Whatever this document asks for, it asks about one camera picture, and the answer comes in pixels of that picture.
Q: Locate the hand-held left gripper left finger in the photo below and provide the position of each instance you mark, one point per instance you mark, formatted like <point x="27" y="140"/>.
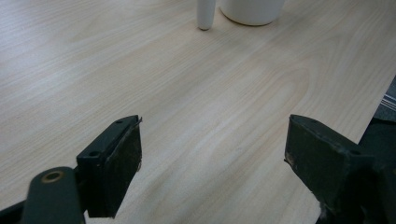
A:
<point x="109" y="168"/>

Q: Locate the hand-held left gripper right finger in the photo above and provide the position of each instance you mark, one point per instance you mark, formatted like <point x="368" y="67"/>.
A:
<point x="327" y="165"/>

